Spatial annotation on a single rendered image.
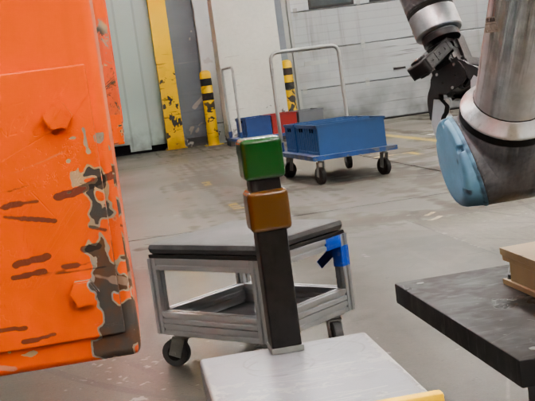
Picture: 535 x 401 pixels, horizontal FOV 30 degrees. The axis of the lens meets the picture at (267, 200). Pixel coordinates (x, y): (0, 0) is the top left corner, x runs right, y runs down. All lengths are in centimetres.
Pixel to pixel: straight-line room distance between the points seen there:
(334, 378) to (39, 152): 33
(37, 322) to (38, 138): 13
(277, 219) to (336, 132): 582
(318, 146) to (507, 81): 525
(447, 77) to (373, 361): 101
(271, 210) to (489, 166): 69
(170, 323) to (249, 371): 172
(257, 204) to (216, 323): 159
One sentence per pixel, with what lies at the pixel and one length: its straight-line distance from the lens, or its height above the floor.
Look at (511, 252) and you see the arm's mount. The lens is 179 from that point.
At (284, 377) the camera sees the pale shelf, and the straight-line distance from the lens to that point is 90.
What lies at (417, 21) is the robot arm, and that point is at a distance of 188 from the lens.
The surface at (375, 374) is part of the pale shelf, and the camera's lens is 88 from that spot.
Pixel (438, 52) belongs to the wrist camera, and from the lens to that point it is 183.
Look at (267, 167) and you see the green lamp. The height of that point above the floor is 63.
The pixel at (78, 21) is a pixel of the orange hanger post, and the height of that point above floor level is 77.
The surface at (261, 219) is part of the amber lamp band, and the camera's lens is 94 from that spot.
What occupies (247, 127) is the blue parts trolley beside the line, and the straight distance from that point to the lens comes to 1047.
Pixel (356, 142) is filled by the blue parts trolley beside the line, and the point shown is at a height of 25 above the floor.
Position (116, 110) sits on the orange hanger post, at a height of 68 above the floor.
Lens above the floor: 71
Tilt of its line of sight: 6 degrees down
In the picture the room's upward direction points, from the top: 8 degrees counter-clockwise
